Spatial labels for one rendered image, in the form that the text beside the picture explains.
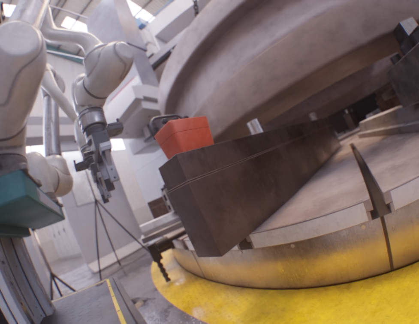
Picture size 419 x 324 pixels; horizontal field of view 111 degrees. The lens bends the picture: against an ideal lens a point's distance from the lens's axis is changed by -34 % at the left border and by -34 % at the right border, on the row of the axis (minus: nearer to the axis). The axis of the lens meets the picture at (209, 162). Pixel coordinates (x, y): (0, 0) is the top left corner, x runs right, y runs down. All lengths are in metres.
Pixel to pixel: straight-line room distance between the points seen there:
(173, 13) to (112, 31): 3.45
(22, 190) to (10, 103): 0.17
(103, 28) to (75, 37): 5.18
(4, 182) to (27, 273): 0.50
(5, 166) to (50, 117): 0.81
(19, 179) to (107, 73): 0.35
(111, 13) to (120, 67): 5.33
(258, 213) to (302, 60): 0.83
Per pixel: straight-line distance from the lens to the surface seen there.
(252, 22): 1.61
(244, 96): 1.36
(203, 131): 0.84
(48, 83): 1.23
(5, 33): 0.43
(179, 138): 0.76
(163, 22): 8.54
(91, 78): 0.66
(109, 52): 0.61
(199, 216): 0.72
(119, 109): 3.93
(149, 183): 6.19
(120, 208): 4.18
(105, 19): 6.05
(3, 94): 0.42
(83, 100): 0.70
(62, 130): 4.05
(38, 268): 3.47
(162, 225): 1.96
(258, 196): 0.92
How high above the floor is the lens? 0.54
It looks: 6 degrees up
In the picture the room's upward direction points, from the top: 24 degrees counter-clockwise
